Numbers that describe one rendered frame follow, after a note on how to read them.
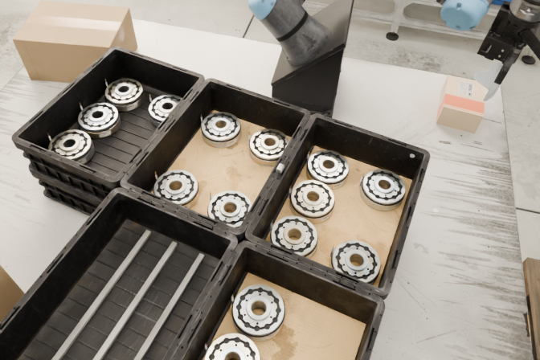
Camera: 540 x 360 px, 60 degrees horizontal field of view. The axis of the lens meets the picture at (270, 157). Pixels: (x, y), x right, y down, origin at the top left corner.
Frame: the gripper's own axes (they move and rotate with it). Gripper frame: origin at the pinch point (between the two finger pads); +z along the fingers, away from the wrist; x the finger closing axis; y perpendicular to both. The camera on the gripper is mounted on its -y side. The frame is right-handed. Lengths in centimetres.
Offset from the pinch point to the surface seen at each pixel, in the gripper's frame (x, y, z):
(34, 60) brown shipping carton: 43, 125, 24
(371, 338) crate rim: 70, 0, 2
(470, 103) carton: -17.8, 2.5, 25.8
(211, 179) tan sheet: 52, 48, 16
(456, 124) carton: -12.3, 3.1, 30.9
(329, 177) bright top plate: 37.9, 24.0, 12.9
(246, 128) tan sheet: 33, 51, 17
